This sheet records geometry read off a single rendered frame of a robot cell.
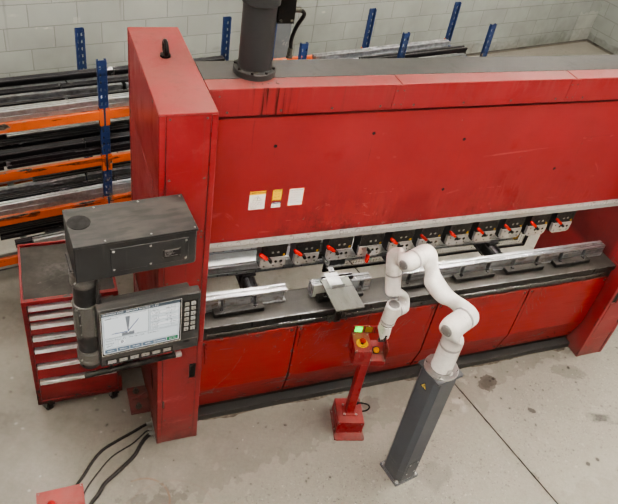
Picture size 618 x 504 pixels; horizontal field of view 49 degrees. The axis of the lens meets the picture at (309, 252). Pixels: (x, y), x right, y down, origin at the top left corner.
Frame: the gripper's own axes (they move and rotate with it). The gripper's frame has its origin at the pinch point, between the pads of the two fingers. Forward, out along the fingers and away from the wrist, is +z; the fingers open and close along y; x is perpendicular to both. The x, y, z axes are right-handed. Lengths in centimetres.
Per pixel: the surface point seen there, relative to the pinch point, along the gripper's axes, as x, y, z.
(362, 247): -14, -38, -37
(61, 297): -180, -11, -15
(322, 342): -28.5, -17.7, 28.2
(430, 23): 180, -577, 81
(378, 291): 4.4, -37.2, 0.2
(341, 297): -24.2, -18.9, -14.0
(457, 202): 41, -54, -62
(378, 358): 0.9, 4.1, 13.7
